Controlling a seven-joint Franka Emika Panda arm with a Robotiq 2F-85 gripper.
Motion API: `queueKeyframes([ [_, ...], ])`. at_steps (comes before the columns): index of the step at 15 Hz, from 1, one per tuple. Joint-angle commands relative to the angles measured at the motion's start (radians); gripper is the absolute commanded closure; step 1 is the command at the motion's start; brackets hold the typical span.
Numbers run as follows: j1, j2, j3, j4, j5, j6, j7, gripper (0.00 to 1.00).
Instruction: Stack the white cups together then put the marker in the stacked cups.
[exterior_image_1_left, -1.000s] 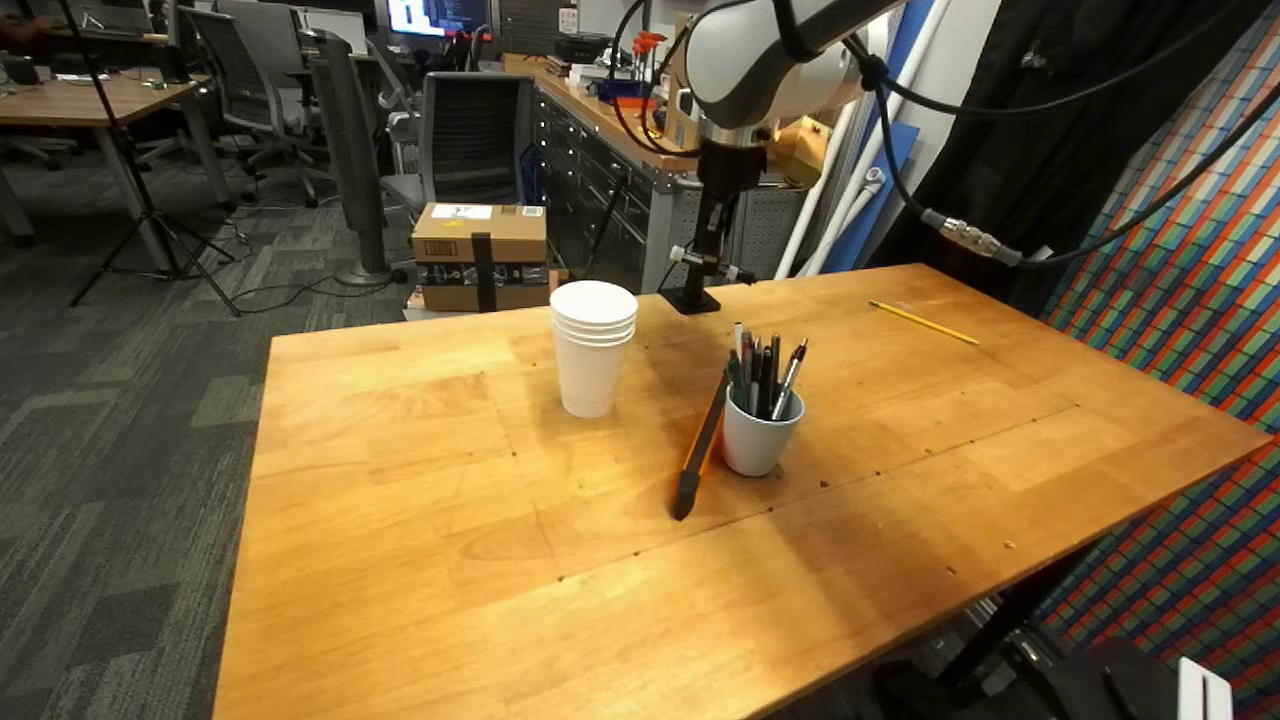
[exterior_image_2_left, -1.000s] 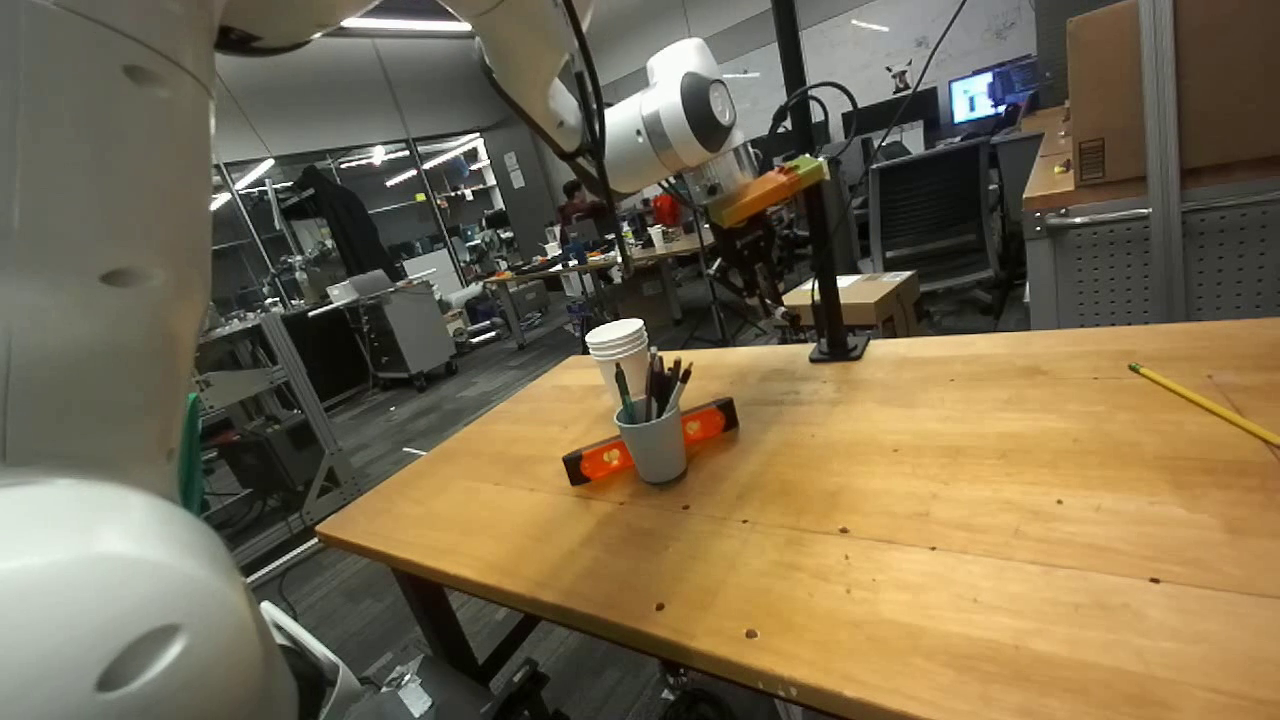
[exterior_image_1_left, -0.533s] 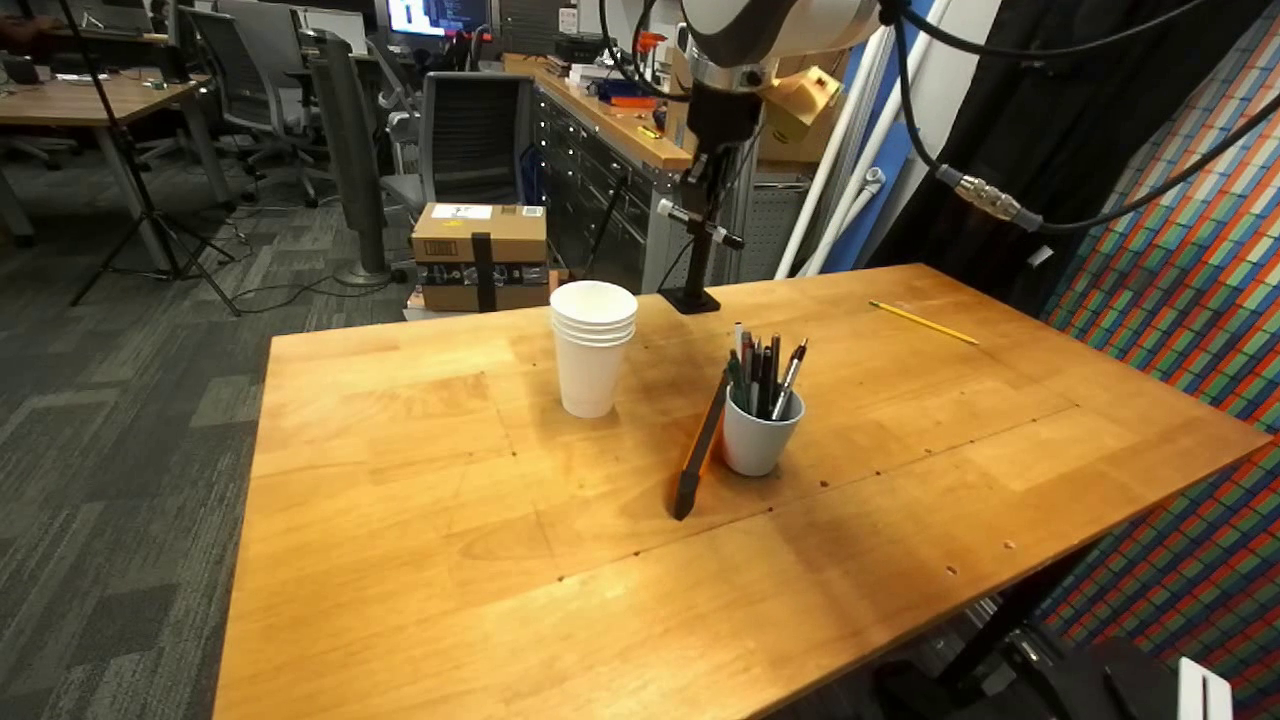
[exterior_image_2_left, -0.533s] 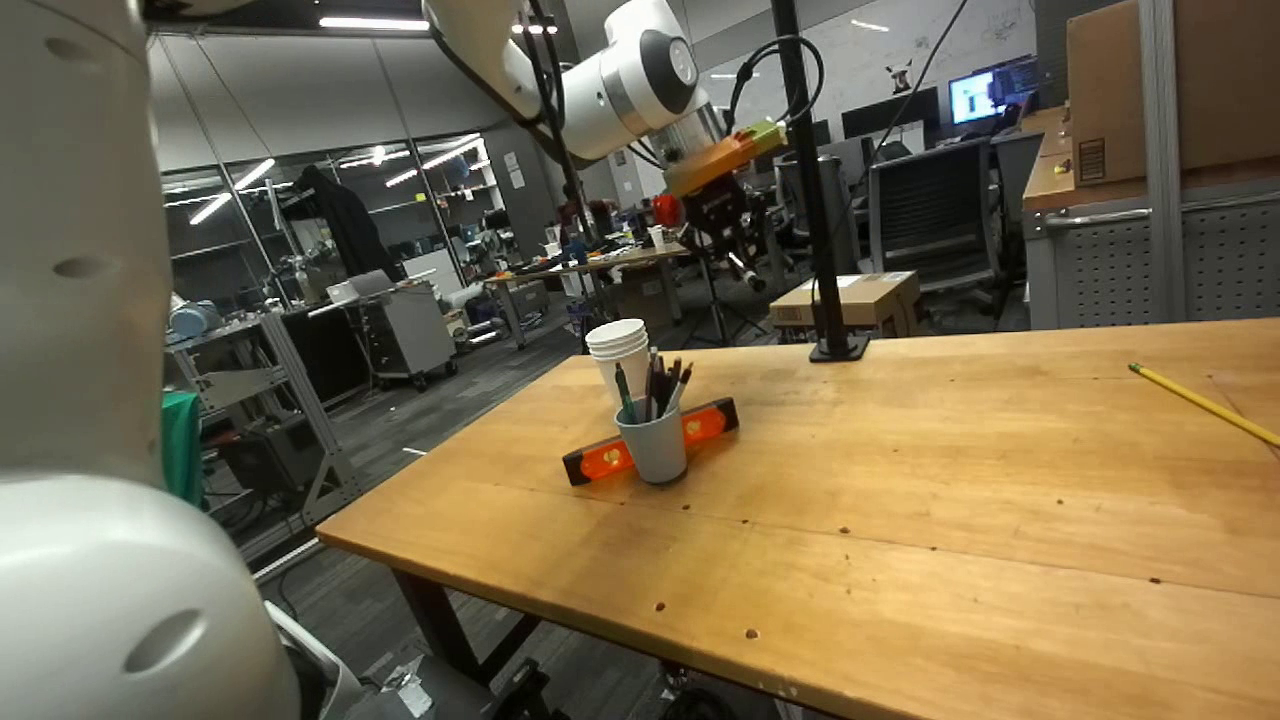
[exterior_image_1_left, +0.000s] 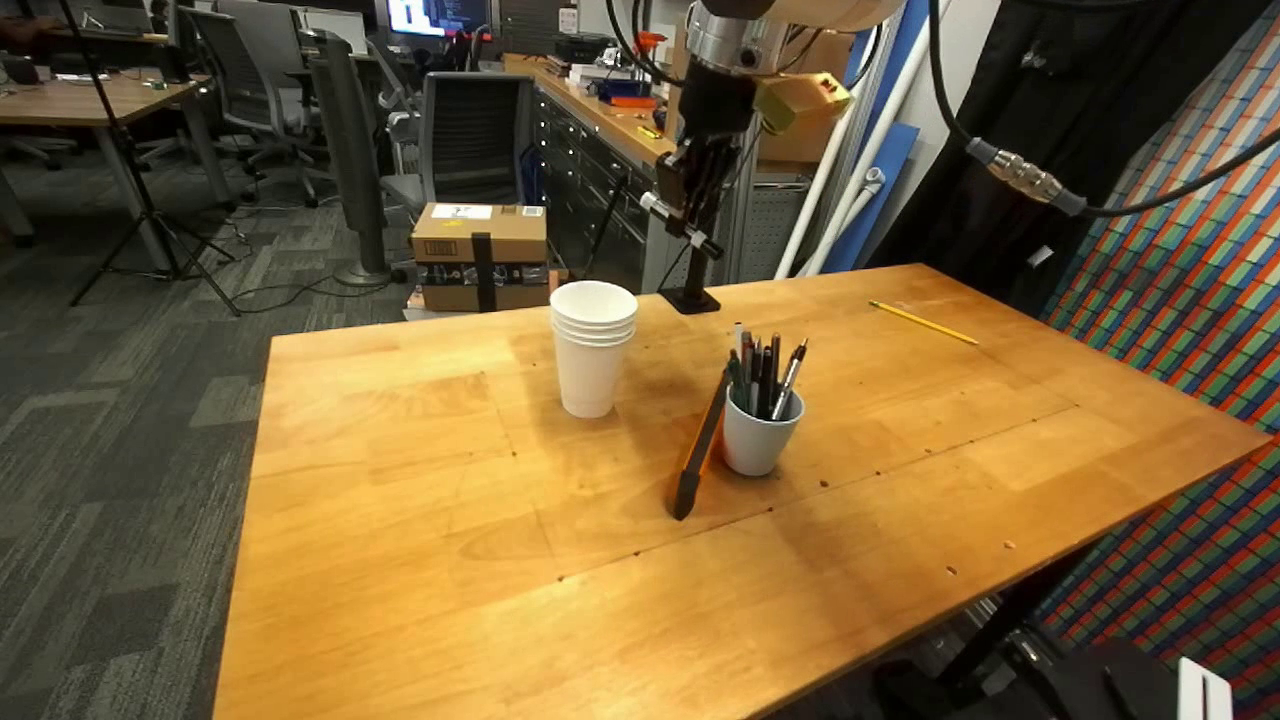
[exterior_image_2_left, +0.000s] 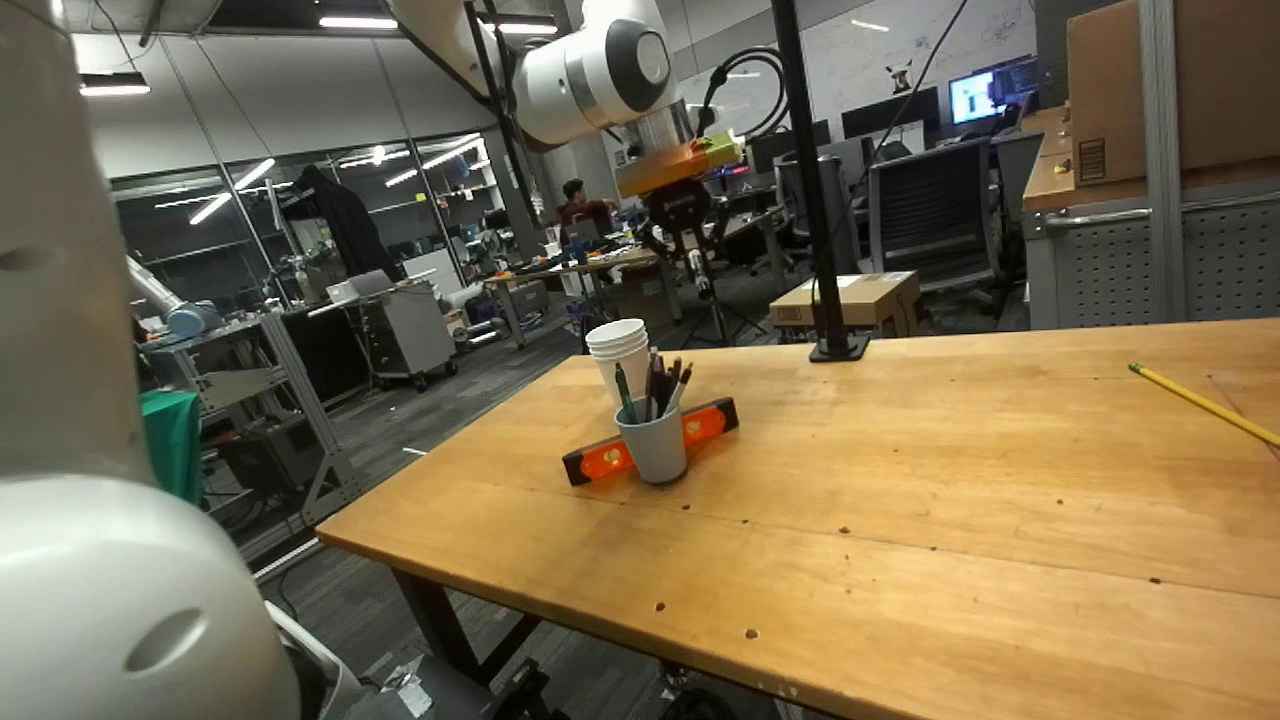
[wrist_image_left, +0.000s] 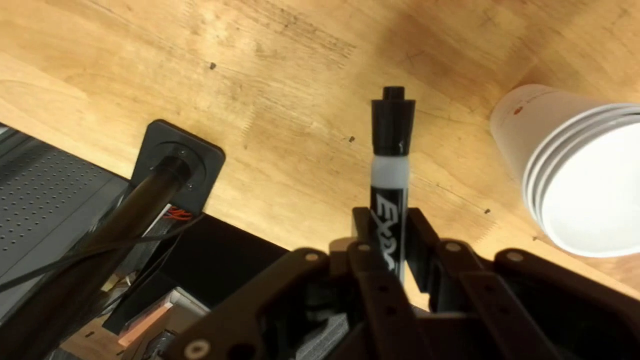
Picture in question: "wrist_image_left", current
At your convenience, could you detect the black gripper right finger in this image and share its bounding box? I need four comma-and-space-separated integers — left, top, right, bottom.
406, 205, 640, 360

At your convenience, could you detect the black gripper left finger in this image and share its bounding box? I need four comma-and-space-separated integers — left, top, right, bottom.
163, 205, 423, 360

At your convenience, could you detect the white disposable cup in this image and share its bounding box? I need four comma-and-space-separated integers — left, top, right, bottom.
522, 105, 640, 205
531, 116, 640, 262
489, 82, 640, 186

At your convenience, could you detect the black dry erase marker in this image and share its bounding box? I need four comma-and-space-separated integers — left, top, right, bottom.
369, 84, 421, 283

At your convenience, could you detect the black pole stand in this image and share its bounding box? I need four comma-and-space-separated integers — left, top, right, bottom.
0, 118, 229, 360

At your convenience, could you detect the black perforated cabinet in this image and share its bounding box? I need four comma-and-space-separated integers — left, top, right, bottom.
0, 121, 133, 322

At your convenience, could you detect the strapped cardboard box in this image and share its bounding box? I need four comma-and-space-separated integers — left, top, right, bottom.
62, 283, 212, 360

